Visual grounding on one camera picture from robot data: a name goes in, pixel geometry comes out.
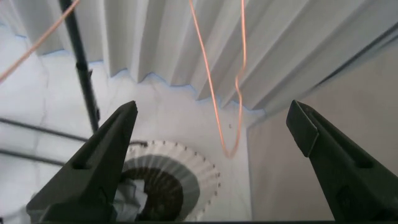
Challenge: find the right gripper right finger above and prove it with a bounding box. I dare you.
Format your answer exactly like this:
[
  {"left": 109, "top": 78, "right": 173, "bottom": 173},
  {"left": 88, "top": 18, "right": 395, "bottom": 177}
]
[{"left": 285, "top": 99, "right": 398, "bottom": 223}]

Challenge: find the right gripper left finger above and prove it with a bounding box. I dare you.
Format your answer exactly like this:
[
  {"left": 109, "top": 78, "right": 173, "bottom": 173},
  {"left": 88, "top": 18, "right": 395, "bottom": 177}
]
[{"left": 26, "top": 100, "right": 139, "bottom": 223}]

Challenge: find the white laundry basket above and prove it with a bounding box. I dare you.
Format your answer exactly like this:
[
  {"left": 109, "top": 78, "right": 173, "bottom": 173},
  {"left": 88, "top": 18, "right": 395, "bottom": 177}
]
[{"left": 114, "top": 139, "right": 222, "bottom": 222}]

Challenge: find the black clothes rack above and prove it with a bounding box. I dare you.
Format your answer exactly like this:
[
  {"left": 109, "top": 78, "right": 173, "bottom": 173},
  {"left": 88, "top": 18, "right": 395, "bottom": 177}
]
[{"left": 0, "top": 0, "right": 149, "bottom": 166}]

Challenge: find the pale grey garment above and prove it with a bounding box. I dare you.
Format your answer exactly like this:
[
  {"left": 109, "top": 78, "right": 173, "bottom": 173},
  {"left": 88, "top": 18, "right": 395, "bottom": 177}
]
[{"left": 113, "top": 179, "right": 149, "bottom": 222}]

